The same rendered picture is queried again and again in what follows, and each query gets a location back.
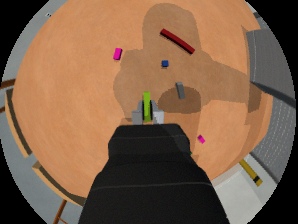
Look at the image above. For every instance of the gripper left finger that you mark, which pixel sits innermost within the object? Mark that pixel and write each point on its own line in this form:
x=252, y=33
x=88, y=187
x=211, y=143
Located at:
x=138, y=115

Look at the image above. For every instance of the grey rod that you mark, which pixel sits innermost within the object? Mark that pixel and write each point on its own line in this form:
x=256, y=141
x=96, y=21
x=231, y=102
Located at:
x=180, y=90

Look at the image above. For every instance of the lime green rod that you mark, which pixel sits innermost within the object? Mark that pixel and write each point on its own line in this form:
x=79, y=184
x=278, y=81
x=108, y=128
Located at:
x=147, y=106

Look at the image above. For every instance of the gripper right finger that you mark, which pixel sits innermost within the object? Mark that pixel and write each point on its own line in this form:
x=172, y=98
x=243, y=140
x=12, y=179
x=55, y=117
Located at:
x=156, y=115

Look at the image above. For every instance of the dark red rod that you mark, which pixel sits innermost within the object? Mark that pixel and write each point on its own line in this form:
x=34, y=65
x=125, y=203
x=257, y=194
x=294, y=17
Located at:
x=177, y=41

